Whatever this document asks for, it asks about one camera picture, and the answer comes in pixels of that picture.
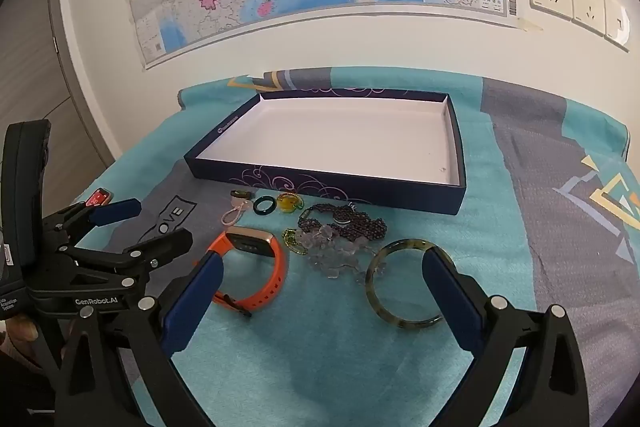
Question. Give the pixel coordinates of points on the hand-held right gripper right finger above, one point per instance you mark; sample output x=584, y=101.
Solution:
x=445, y=302

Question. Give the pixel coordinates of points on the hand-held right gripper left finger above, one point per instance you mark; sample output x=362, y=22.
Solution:
x=192, y=302

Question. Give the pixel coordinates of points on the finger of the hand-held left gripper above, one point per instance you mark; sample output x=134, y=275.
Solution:
x=165, y=247
x=117, y=210

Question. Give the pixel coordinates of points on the mottled green bangle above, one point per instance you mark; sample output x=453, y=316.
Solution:
x=372, y=292

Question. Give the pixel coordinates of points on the orange smart band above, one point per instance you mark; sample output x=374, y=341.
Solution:
x=280, y=267

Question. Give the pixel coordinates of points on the navy cardboard box tray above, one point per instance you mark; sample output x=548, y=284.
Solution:
x=340, y=137

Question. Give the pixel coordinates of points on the person's left hand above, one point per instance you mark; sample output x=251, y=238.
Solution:
x=19, y=334

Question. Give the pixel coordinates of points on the grey door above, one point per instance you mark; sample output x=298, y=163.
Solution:
x=30, y=57

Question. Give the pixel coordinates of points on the teal grey printed blanket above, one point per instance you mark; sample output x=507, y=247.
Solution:
x=325, y=382

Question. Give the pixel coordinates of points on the clear tape strip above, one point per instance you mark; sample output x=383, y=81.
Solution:
x=527, y=24

